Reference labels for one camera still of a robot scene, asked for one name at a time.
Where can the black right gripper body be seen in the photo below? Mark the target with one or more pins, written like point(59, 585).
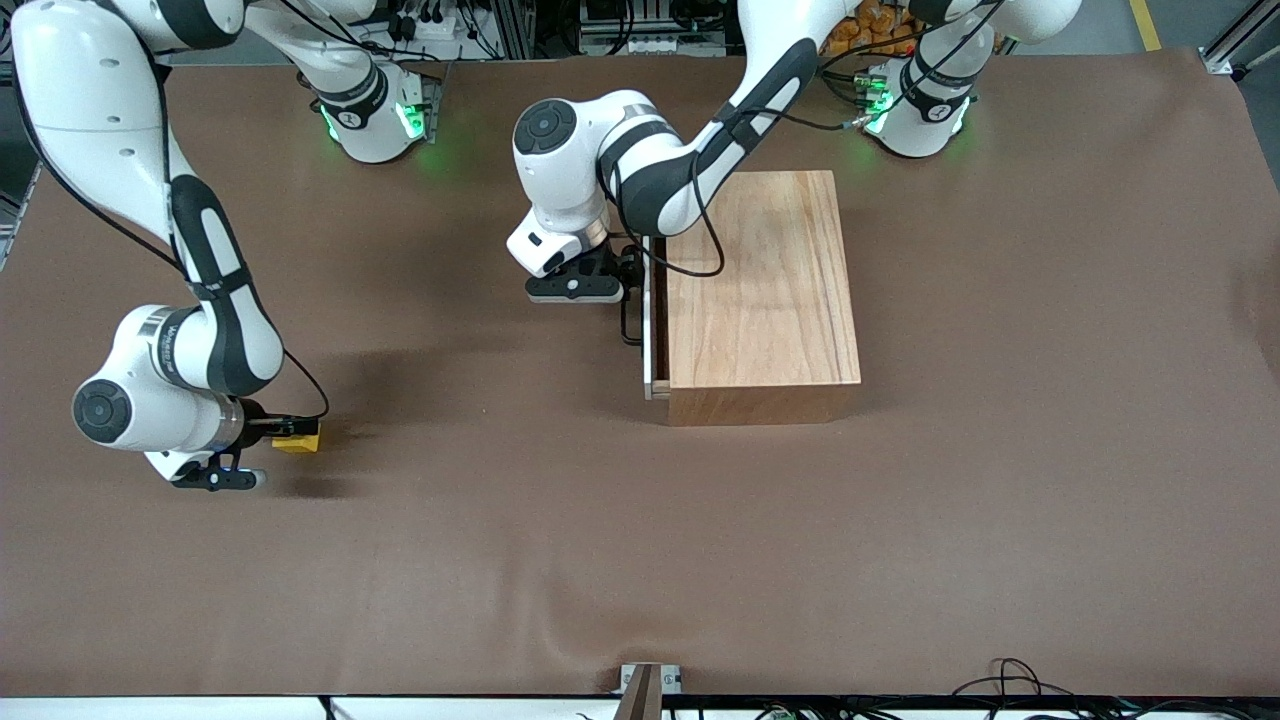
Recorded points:
point(256, 421)

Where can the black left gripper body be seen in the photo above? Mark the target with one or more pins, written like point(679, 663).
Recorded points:
point(606, 263)

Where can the yellow cube block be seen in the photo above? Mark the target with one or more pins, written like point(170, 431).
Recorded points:
point(298, 446)

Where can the wooden drawer with white front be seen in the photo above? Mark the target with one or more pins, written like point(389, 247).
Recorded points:
point(649, 330)

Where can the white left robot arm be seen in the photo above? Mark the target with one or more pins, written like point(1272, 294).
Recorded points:
point(565, 190)

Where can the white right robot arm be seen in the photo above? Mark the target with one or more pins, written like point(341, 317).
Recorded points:
point(90, 100)

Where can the wooden drawer cabinet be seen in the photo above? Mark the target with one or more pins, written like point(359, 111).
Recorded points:
point(770, 290)

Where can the grey power strip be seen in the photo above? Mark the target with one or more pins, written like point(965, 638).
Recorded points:
point(650, 45)

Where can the brown table cover mat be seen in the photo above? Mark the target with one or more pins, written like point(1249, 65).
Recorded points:
point(600, 550)

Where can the white power strip with plugs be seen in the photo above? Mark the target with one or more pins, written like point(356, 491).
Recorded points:
point(440, 25)

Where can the pile of orange items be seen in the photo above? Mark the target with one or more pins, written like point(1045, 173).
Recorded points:
point(860, 35)

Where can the metal table clamp bracket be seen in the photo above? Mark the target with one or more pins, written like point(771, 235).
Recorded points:
point(648, 690)

